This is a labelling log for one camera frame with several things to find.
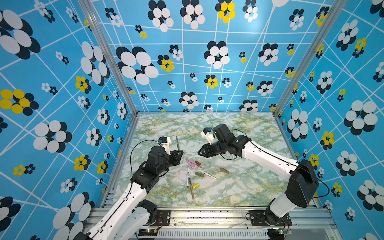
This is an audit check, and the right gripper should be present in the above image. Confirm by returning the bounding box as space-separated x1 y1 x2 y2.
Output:
196 143 227 160

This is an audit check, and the dark green fountain pen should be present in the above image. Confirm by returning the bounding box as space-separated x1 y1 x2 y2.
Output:
175 136 181 151

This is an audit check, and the dark green pen cap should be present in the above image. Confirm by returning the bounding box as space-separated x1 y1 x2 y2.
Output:
195 172 205 177

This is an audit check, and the tan brown pen cap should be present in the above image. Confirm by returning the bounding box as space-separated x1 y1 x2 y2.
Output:
220 168 230 174

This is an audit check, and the brown fountain pen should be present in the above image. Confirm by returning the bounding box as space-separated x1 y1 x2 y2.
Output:
188 177 195 200

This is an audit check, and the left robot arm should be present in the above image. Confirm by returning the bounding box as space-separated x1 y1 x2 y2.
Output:
74 146 184 240

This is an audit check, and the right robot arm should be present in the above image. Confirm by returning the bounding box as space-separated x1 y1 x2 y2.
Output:
198 124 324 227

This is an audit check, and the pink fountain pen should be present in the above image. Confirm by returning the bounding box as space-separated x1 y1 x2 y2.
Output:
186 158 201 168

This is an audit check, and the pink pen cap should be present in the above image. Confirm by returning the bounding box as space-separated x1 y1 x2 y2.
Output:
187 161 196 168

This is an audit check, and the white pen yellow tip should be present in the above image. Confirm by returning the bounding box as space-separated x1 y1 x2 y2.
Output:
198 170 218 181

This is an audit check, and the white slim pen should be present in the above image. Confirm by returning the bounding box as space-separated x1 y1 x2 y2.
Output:
186 167 190 188

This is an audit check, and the left circuit board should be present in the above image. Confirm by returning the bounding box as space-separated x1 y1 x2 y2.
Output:
139 229 158 237

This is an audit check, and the circuit board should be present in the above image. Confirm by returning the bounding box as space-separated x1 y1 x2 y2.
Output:
268 229 293 240
139 229 158 237

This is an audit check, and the right circuit board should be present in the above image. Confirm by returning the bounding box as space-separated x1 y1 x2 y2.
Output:
268 229 293 240

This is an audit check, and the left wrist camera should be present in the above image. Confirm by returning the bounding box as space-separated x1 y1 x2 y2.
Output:
158 137 171 156

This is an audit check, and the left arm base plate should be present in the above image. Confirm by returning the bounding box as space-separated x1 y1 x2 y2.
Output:
146 210 171 227

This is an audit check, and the aluminium front rail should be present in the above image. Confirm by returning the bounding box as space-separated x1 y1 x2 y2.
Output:
79 205 343 240

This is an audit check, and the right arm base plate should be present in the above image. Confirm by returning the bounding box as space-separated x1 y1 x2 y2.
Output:
246 210 292 227

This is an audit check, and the left corner aluminium post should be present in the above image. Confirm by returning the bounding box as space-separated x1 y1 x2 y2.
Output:
78 0 139 118

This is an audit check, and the corner aluminium post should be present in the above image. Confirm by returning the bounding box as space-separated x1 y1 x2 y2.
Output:
78 0 139 118
273 0 349 118

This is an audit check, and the right corner aluminium post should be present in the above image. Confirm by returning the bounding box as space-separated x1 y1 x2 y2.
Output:
273 0 349 118

